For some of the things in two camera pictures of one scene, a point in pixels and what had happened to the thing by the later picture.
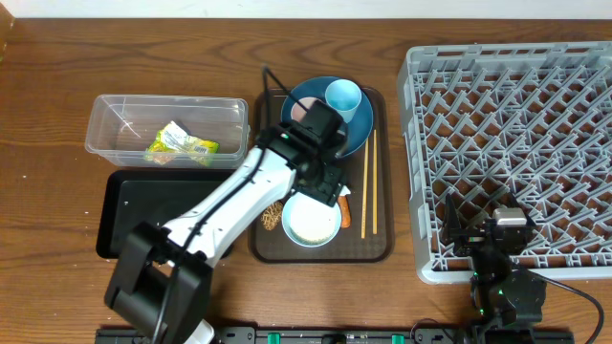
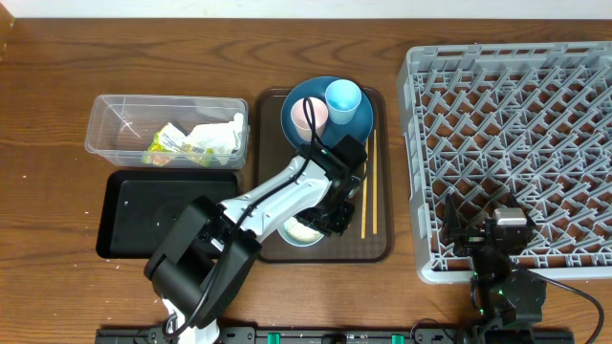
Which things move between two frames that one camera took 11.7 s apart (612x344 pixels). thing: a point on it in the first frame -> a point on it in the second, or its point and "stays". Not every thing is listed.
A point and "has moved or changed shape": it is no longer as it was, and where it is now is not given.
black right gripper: [473, 240] stays
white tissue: [344, 191] has moved or changed shape
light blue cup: [343, 96] stays
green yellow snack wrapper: [174, 142] stays
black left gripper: [323, 189] -> [327, 218]
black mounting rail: [334, 335] stays
